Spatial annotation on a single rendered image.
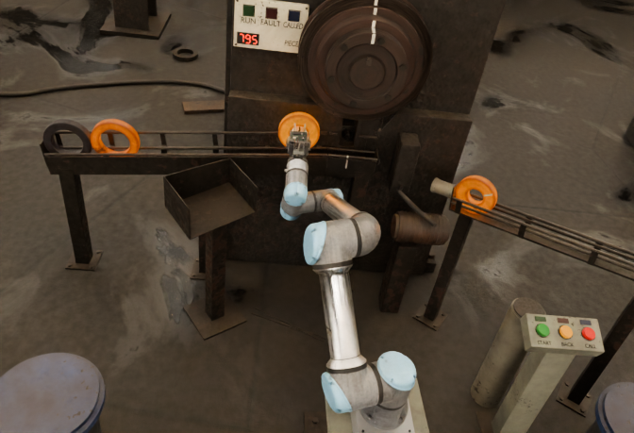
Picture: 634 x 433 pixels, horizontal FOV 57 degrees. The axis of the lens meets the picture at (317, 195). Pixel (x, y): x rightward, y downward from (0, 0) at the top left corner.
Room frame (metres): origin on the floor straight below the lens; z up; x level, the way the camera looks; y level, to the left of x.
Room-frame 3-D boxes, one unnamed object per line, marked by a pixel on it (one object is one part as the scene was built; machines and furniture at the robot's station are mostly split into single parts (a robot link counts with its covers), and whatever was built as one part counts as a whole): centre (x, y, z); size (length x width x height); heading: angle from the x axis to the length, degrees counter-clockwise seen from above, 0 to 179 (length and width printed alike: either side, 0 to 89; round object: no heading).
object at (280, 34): (2.00, 0.26, 1.15); 0.26 x 0.02 x 0.18; 96
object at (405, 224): (1.82, -0.43, 0.27); 0.22 x 0.13 x 0.53; 96
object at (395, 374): (1.03, -0.30, 0.54); 0.13 x 0.12 x 0.14; 114
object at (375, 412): (1.04, -0.30, 0.43); 0.15 x 0.15 x 0.10
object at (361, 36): (1.82, -0.10, 1.11); 0.28 x 0.06 x 0.28; 96
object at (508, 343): (1.41, -0.79, 0.26); 0.12 x 0.12 x 0.52
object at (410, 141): (1.96, -0.33, 0.68); 0.11 x 0.08 x 0.24; 6
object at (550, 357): (1.26, -0.84, 0.31); 0.24 x 0.16 x 0.62; 96
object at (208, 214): (1.60, 0.37, 0.36); 0.26 x 0.20 x 0.72; 131
